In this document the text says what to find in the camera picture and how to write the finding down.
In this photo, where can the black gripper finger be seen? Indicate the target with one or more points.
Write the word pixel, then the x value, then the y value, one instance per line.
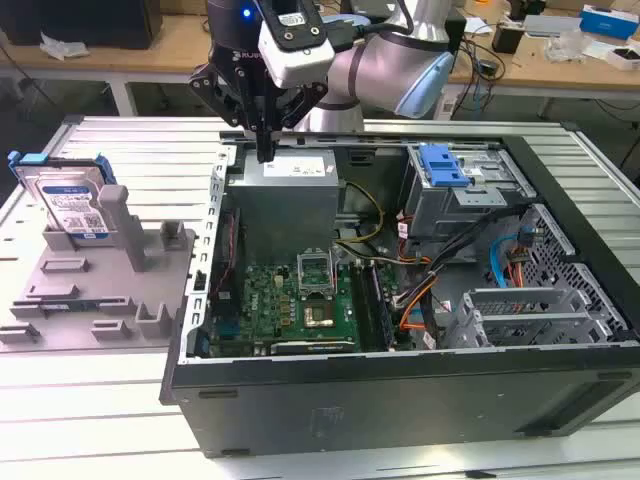
pixel 305 102
pixel 215 90

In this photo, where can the hard disk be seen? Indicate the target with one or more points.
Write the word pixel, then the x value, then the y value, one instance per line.
pixel 65 200

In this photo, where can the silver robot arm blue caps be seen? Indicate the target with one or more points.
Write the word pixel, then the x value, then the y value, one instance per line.
pixel 380 65

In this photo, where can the metal disk bay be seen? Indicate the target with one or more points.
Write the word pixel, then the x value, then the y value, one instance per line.
pixel 525 300

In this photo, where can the grey power supply unit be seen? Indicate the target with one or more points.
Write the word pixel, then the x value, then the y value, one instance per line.
pixel 285 210

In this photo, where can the blue plastic cage latch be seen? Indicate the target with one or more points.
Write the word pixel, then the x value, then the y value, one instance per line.
pixel 440 165

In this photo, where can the crumpled white plastic bag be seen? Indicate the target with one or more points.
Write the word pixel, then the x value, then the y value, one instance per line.
pixel 62 48

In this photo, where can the large black box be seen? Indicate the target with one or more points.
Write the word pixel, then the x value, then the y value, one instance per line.
pixel 50 20

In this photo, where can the silver drive cage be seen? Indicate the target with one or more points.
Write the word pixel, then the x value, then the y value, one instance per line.
pixel 450 215

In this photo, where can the green motherboard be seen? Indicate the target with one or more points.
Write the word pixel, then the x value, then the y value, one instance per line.
pixel 270 300

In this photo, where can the black RAM slot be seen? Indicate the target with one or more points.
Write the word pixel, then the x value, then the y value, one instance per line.
pixel 383 305
pixel 375 305
pixel 366 305
pixel 358 305

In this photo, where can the CPU socket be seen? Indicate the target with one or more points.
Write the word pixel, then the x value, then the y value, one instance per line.
pixel 317 316

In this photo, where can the grey plastic parts rack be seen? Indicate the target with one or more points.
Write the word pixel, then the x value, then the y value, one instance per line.
pixel 100 280

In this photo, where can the black graphics card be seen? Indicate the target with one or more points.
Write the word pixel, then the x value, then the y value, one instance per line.
pixel 315 347

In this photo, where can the grey flat box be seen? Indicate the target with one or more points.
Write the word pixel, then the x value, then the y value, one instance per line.
pixel 550 25

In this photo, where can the clear plastic bag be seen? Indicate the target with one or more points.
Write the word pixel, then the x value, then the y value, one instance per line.
pixel 565 47

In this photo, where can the RAM stick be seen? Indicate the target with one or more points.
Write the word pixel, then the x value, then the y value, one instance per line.
pixel 60 306

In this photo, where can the black open PC case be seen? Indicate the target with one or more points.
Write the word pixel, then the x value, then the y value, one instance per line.
pixel 350 410

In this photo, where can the blue cardboard box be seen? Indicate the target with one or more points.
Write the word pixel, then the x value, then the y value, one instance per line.
pixel 610 22

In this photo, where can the white box black inset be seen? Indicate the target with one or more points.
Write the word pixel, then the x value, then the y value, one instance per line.
pixel 622 57

